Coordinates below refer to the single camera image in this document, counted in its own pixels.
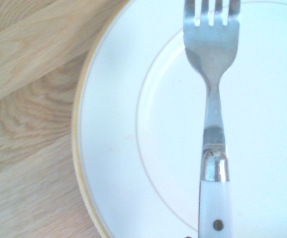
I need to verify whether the white plate with gold rim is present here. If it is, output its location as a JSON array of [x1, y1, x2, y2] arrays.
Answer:
[[71, 0, 287, 238]]

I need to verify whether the white handled steel fork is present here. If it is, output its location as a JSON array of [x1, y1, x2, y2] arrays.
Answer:
[[182, 0, 241, 238]]

